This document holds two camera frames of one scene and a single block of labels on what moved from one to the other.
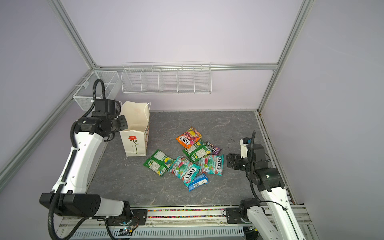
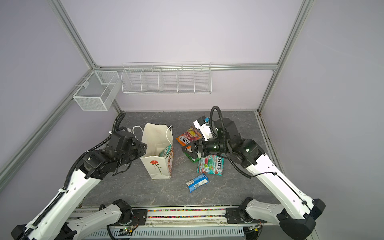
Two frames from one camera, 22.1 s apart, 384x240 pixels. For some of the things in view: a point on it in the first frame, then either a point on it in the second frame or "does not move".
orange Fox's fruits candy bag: (189, 138) does not move
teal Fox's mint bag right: (212, 164) does not move
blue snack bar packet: (198, 181) does not move
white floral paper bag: (133, 140) → (157, 137)
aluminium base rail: (208, 218) does not move
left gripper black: (124, 125) → (142, 150)
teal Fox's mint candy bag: (184, 169) → (165, 151)
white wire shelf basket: (167, 77) does not move
